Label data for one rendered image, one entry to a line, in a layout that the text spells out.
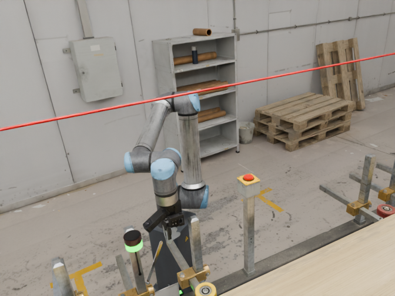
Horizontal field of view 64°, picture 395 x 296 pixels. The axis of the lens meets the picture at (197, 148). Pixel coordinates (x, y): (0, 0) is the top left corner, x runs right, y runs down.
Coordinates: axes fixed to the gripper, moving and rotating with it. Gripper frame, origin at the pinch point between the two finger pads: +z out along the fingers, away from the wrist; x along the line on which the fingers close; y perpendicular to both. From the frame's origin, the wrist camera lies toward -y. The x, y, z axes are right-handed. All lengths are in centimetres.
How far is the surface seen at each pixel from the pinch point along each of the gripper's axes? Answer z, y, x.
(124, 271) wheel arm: 12.1, -19.4, 6.1
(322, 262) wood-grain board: 8, 54, -34
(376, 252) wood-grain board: 8, 76, -41
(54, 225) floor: 98, -60, 192
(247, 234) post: 3.7, 33.7, -9.3
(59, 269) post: -13.9, -40.4, -9.8
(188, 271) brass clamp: 12.8, 5.3, -7.5
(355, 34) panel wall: -22, 465, 305
